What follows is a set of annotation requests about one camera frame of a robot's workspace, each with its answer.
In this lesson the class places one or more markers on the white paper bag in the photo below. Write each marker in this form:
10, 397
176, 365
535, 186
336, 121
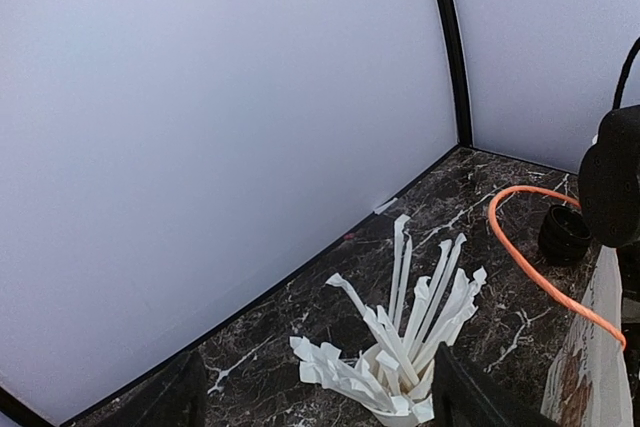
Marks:
587, 383

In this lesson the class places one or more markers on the bundle of wrapped straws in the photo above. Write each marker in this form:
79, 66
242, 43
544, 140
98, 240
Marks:
418, 317

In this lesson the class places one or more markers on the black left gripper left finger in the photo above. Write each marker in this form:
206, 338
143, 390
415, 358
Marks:
176, 397

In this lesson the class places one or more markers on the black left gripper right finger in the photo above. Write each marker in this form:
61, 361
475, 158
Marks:
463, 395

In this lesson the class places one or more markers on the stack of black lids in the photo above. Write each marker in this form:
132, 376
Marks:
563, 238

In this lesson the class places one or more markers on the right black frame post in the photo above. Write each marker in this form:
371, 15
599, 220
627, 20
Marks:
457, 71

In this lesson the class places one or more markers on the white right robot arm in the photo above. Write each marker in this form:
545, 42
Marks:
608, 178

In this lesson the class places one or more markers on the paper cup holding straws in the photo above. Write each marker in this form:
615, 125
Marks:
399, 410

